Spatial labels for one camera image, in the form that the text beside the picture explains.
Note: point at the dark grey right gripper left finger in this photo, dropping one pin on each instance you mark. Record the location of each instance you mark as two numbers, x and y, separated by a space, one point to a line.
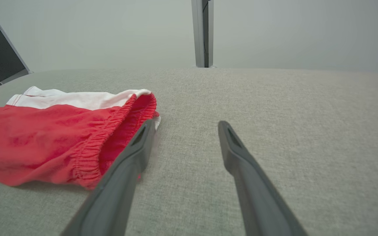
116 190

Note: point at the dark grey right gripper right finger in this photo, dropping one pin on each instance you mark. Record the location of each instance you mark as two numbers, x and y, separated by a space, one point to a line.
258 196

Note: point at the red and white shorts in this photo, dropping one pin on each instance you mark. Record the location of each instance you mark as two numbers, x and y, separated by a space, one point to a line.
44 137

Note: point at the grey metal partition post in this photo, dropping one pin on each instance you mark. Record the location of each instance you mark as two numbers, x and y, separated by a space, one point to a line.
199 32

